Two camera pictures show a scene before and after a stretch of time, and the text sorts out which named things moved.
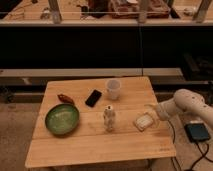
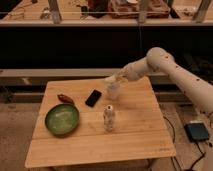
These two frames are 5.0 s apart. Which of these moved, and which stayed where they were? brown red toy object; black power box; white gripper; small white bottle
Moved: white gripper
Stayed: small white bottle; black power box; brown red toy object
